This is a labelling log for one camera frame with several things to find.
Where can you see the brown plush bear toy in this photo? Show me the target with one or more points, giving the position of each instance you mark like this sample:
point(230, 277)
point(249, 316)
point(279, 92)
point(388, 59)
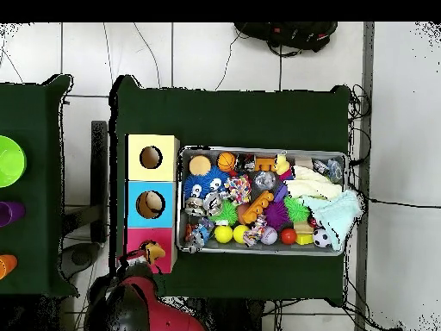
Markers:
point(154, 251)

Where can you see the cream waffle cloth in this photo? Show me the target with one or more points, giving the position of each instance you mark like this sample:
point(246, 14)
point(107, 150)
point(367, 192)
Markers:
point(313, 186)

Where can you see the mint green waffle cloth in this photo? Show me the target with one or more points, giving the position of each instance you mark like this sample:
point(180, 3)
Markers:
point(337, 213)

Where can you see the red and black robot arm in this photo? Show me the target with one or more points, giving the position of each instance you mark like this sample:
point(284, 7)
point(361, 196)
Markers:
point(165, 317)

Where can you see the wooden box with three holes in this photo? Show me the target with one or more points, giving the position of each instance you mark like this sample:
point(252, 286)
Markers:
point(134, 172)

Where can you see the shallow clear mesh bin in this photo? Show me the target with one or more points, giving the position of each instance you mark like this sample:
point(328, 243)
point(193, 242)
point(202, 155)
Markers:
point(275, 251)

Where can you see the green spiky ball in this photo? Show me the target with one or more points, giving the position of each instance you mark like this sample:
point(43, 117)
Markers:
point(225, 213)

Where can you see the blue fuzzy monster toy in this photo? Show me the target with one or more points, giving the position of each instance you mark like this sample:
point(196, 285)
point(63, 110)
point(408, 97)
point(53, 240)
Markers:
point(203, 181)

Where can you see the dark green table cloth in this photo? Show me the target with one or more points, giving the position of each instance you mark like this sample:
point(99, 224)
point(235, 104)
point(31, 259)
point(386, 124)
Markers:
point(224, 120)
point(34, 224)

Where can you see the tan round foam disc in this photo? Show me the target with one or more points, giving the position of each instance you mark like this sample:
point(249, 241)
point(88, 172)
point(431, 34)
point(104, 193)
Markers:
point(200, 165)

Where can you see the orange cup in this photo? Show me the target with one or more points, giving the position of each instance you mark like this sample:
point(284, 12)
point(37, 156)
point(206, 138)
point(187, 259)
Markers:
point(7, 265)

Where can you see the purple cup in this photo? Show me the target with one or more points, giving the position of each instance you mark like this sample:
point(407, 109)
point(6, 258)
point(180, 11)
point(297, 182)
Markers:
point(12, 213)

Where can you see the orange plastic building block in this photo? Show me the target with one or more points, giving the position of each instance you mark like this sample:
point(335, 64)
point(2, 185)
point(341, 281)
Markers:
point(256, 207)

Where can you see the orange toy basketball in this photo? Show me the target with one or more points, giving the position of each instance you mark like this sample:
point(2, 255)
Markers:
point(226, 162)

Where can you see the purple spiky ball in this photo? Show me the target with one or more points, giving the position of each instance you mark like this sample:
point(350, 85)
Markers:
point(276, 215)

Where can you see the lime green bowl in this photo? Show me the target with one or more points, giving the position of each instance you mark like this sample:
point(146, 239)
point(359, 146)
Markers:
point(10, 162)

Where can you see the small soccer ball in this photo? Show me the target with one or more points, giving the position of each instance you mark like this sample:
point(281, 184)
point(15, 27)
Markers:
point(321, 238)

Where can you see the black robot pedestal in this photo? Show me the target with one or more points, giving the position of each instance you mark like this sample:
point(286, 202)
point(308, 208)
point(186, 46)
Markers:
point(234, 317)

